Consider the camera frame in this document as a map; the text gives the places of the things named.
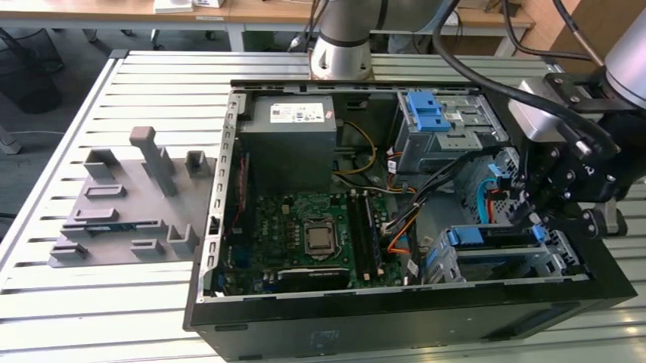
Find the black RAM stick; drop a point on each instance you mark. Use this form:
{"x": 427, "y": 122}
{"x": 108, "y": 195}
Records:
{"x": 360, "y": 234}

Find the hard disk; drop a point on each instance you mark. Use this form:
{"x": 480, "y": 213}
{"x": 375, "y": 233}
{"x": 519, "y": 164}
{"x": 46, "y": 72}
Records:
{"x": 467, "y": 236}

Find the metal optical drive cage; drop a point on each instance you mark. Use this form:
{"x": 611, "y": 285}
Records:
{"x": 455, "y": 141}

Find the CPU socket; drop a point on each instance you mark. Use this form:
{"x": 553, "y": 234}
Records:
{"x": 321, "y": 221}

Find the black PC case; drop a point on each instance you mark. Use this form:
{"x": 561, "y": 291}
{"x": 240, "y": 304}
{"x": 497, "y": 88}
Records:
{"x": 353, "y": 325}

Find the wooden desk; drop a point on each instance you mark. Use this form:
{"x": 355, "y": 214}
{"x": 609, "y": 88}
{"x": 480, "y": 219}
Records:
{"x": 101, "y": 17}

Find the grey parts rack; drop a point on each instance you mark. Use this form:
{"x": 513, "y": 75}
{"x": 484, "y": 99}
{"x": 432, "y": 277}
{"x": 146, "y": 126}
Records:
{"x": 132, "y": 211}

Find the metal disk bay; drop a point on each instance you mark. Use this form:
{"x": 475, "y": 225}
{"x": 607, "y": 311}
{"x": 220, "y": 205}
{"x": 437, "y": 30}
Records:
{"x": 505, "y": 254}

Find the black camera bracket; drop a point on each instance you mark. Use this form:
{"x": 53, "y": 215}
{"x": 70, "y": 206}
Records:
{"x": 557, "y": 80}

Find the green motherboard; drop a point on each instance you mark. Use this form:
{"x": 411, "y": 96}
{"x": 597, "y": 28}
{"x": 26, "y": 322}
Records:
{"x": 324, "y": 204}

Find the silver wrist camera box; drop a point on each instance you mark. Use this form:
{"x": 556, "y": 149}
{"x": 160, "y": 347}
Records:
{"x": 536, "y": 125}

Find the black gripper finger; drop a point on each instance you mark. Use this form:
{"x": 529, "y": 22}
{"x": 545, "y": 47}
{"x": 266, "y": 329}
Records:
{"x": 581, "y": 221}
{"x": 548, "y": 177}

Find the grey metal foot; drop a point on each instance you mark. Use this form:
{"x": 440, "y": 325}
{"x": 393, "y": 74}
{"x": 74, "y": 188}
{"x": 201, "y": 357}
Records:
{"x": 7, "y": 143}

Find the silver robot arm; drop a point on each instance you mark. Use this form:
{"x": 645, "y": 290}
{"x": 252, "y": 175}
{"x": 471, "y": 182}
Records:
{"x": 344, "y": 22}

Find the blue plastic drive latch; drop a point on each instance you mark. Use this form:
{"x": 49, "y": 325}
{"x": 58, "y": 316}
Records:
{"x": 427, "y": 113}

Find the wooden cabinet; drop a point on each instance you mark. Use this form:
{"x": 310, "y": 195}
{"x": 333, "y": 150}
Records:
{"x": 540, "y": 22}

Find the silver CPU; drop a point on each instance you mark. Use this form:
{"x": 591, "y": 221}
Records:
{"x": 320, "y": 238}

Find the black mesh bin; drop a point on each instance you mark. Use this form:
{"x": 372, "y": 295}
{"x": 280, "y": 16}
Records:
{"x": 30, "y": 75}

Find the black graphics card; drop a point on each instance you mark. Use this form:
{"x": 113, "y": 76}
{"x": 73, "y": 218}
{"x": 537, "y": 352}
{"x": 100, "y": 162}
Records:
{"x": 313, "y": 280}

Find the white labelled box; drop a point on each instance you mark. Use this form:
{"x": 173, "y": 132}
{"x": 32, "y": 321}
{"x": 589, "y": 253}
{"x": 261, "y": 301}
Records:
{"x": 209, "y": 4}

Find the grey power supply unit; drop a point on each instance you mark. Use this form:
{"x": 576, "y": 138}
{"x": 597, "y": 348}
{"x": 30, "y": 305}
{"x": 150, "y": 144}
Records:
{"x": 288, "y": 151}

